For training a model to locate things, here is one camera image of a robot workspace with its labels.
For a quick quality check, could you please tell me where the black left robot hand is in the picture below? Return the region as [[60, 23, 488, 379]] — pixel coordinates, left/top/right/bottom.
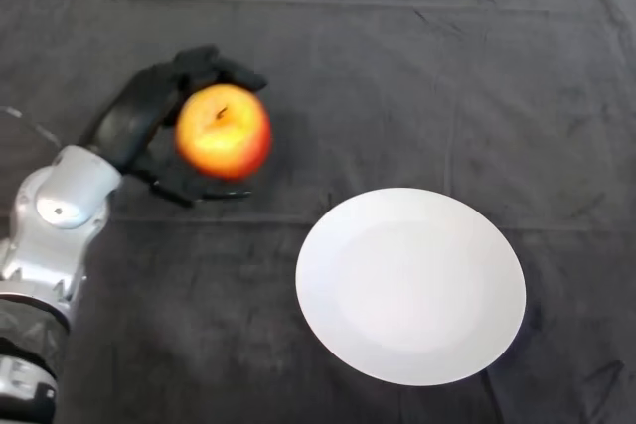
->
[[78, 44, 270, 209]]

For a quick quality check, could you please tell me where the red yellow apple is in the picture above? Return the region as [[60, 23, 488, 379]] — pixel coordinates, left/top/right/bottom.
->
[[175, 84, 273, 182]]

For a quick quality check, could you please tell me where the white round plate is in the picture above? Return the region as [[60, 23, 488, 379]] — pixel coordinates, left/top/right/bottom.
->
[[294, 187, 527, 387]]

